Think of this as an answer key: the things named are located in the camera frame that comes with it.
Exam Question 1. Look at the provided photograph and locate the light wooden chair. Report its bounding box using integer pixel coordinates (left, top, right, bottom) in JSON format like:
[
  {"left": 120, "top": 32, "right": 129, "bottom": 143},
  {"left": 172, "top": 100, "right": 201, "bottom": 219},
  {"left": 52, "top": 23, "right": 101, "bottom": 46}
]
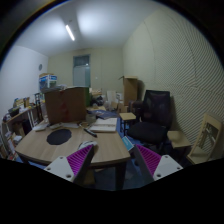
[{"left": 186, "top": 113, "right": 222, "bottom": 164}]

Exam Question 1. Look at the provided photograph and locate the large brown cardboard box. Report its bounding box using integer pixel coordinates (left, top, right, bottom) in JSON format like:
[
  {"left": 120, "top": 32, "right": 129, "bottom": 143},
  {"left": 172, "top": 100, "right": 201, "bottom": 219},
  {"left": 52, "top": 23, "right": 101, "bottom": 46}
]
[{"left": 45, "top": 87, "right": 86, "bottom": 124}]

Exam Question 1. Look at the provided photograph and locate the tall cardboard box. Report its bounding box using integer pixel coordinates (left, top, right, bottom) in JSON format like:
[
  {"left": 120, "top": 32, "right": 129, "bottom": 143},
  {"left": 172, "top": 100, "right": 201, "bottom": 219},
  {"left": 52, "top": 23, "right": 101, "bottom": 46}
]
[{"left": 121, "top": 76, "right": 138, "bottom": 106}]

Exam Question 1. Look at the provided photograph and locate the wooden shelf unit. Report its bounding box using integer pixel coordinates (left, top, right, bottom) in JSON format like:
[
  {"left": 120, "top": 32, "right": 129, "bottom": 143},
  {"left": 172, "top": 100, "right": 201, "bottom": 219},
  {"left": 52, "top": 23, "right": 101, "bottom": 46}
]
[{"left": 2, "top": 93, "right": 43, "bottom": 159}]

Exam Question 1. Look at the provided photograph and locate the black office chair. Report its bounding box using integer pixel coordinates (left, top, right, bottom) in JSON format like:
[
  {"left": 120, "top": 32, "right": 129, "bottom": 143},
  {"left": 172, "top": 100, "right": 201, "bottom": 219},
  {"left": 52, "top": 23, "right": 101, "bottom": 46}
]
[{"left": 127, "top": 90, "right": 172, "bottom": 153}]

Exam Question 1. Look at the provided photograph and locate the black round mouse pad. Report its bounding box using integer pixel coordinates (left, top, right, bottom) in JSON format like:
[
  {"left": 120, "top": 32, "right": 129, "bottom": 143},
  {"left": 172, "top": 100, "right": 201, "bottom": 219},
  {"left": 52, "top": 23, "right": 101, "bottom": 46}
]
[{"left": 47, "top": 129, "right": 72, "bottom": 145}]

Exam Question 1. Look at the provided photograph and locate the wooden desk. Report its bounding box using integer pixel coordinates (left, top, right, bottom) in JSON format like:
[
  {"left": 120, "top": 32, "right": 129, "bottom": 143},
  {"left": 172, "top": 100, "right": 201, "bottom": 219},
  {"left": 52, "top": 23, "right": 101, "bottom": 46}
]
[{"left": 14, "top": 117, "right": 132, "bottom": 191}]

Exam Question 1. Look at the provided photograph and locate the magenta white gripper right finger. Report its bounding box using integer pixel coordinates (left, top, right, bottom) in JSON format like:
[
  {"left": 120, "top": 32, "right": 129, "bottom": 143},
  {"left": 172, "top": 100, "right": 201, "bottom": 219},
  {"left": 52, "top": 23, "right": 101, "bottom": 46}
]
[{"left": 134, "top": 144, "right": 182, "bottom": 182}]

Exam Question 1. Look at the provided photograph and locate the small wooden side table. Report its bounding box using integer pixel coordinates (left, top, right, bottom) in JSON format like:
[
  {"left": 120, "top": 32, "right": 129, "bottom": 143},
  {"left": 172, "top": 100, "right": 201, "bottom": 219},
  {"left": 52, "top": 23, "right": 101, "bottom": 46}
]
[{"left": 167, "top": 131, "right": 191, "bottom": 157}]

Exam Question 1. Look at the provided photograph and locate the grey door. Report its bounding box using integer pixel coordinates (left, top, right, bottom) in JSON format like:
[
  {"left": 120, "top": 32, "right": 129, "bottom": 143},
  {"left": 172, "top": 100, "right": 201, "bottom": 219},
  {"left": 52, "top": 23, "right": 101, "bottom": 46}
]
[{"left": 73, "top": 55, "right": 90, "bottom": 87}]

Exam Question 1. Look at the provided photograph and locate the ceiling tube light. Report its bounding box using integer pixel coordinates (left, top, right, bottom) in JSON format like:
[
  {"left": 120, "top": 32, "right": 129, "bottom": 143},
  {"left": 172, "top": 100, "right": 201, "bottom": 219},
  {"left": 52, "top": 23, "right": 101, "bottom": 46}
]
[{"left": 65, "top": 25, "right": 75, "bottom": 41}]

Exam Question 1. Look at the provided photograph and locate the blue white box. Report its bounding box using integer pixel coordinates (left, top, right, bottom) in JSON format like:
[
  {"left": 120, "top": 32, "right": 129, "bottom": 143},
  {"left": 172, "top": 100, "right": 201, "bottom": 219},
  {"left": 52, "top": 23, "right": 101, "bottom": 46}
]
[{"left": 39, "top": 73, "right": 57, "bottom": 90}]

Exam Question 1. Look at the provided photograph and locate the black marker pen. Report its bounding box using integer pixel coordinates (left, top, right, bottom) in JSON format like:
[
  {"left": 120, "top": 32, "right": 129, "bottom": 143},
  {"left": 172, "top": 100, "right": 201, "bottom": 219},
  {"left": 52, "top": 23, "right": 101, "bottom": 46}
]
[{"left": 83, "top": 128, "right": 97, "bottom": 138}]

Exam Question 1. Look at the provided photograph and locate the white paper stack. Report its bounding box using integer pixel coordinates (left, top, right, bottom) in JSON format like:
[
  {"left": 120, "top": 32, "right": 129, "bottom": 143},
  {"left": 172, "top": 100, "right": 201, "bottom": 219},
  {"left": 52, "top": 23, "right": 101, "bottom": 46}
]
[{"left": 90, "top": 118, "right": 117, "bottom": 132}]

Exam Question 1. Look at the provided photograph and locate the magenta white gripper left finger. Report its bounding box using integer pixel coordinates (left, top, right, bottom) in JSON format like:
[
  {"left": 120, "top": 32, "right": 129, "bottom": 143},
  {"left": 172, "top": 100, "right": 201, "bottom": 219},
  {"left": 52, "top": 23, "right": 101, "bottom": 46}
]
[{"left": 45, "top": 144, "right": 94, "bottom": 185}]

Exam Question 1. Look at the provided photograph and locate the small wooden stool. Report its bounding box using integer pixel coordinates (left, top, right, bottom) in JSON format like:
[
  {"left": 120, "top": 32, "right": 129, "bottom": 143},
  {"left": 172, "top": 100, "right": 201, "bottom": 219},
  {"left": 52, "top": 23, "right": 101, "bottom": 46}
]
[{"left": 119, "top": 112, "right": 136, "bottom": 133}]

